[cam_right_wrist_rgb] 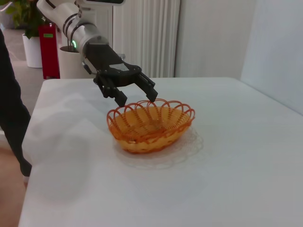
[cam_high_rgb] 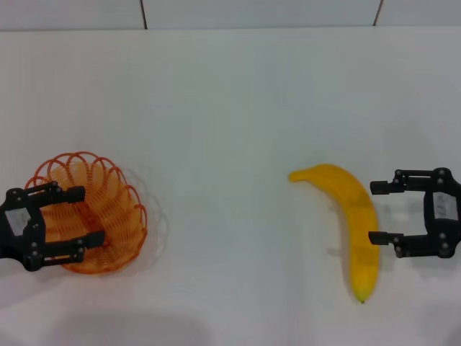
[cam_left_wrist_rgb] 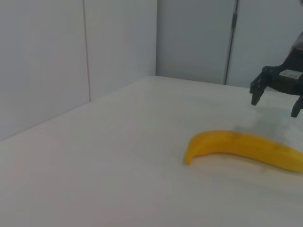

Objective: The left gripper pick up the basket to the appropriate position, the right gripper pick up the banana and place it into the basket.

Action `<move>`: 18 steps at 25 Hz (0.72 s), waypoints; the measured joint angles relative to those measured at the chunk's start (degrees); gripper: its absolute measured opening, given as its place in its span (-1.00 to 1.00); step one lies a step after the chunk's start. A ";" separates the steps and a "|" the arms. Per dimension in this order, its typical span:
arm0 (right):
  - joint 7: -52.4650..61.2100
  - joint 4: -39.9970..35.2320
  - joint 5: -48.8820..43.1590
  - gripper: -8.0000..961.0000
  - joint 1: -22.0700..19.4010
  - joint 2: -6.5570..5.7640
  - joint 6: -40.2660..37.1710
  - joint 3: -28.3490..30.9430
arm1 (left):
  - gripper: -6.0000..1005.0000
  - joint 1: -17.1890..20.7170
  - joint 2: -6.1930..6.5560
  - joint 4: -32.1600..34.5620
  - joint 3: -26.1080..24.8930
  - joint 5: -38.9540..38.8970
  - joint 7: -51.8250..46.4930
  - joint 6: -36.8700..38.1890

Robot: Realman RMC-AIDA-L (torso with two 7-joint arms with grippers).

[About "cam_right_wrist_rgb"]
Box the white ribbed radiator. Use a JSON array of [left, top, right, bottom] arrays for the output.
[[112, 0, 180, 78]]

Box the person in dark clothes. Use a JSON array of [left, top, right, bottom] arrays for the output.
[[0, 29, 33, 177]]

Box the red metal cabinet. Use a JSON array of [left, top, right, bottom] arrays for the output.
[[37, 22, 61, 80]]

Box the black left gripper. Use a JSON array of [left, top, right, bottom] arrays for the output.
[[81, 42, 159, 107]]

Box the orange woven plastic basket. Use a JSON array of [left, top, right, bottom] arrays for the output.
[[106, 99, 196, 154]]

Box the white plant pot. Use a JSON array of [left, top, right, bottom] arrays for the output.
[[58, 44, 96, 80], [22, 33, 44, 69]]

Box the green potted plant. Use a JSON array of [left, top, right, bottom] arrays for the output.
[[6, 0, 46, 40]]

